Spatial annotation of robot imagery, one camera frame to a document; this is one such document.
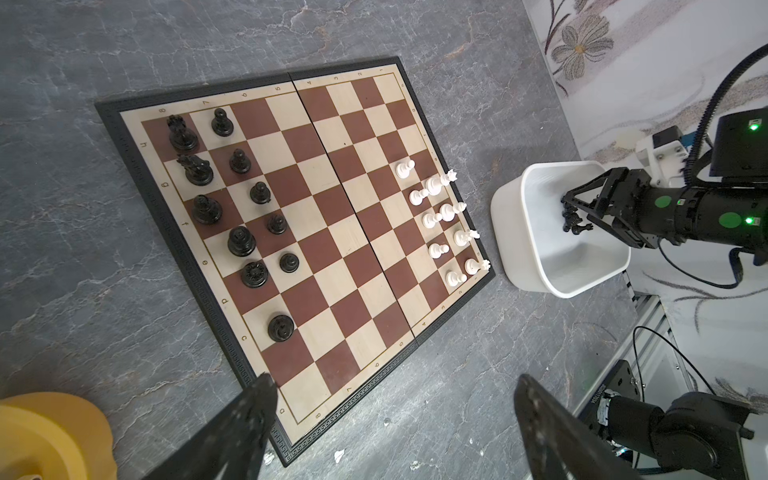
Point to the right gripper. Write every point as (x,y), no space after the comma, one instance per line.
(611,201)

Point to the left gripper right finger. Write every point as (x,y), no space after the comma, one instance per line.
(557,445)

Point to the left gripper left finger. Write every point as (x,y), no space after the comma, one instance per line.
(232,445)

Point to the black chess piece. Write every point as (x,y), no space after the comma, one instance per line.
(572,221)

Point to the white plastic tray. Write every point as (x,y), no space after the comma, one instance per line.
(537,254)

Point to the black bishop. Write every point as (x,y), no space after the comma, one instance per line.
(280,328)
(206,210)

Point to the yellow plastic tray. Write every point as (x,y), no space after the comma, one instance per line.
(51,435)

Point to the brown folding chess board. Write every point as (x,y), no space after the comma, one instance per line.
(326,142)

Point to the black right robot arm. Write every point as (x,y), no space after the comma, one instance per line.
(639,211)

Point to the black bishop on board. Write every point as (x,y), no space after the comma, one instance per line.
(206,210)

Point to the black knight on board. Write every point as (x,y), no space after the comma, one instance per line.
(197,171)

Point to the black rook on board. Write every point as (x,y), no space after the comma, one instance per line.
(182,138)

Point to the white rook piece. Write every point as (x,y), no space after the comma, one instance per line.
(473,266)

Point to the white knight piece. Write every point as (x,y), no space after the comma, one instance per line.
(463,238)

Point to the white bishop piece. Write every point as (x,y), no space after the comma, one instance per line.
(450,211)

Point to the white pawn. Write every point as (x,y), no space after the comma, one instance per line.
(416,197)
(404,168)
(437,250)
(455,278)
(430,219)

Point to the black pawn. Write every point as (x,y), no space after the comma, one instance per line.
(239,162)
(221,124)
(289,262)
(260,193)
(277,224)

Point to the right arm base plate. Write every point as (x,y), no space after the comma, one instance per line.
(619,381)

